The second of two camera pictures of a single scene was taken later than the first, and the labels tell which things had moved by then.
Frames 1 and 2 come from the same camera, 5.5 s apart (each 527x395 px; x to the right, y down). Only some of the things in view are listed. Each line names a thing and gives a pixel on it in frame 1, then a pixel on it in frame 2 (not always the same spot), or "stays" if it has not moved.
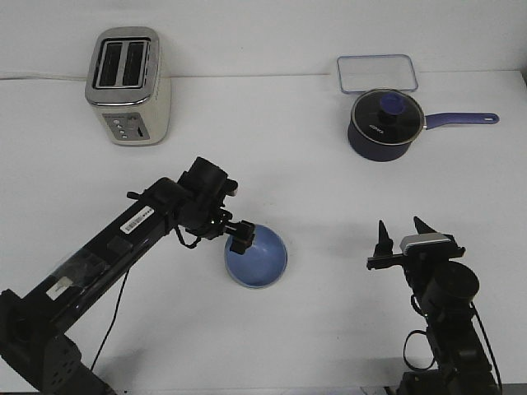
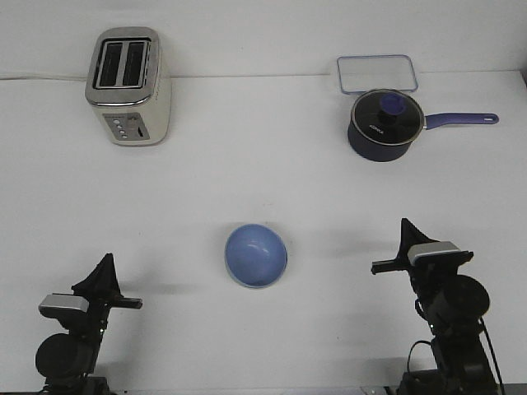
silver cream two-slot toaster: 129,85 stays
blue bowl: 263,263 stays
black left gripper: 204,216 -> 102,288
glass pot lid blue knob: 387,116 stays
